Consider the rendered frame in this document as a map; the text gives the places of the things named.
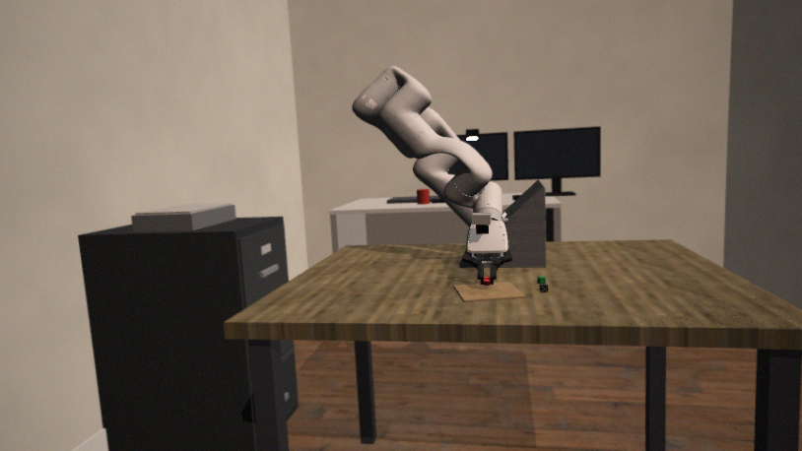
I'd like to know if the tan square mat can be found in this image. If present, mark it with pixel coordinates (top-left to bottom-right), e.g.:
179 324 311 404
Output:
453 282 526 302

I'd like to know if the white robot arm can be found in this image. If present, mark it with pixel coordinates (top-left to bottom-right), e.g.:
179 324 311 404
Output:
352 66 508 234

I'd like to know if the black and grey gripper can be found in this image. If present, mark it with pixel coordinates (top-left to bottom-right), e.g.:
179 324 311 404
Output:
462 216 512 285

